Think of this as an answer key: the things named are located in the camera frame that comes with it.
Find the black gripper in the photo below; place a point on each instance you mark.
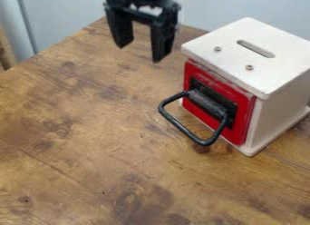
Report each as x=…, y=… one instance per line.
x=156, y=13

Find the black metal drawer handle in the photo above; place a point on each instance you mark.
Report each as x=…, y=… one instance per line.
x=214, y=104

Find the red drawer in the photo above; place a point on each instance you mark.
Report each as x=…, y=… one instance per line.
x=230, y=96

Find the white wooden box cabinet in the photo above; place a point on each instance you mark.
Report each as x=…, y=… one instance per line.
x=266, y=62

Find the wooden object at left edge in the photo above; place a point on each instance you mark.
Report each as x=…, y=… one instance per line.
x=6, y=56

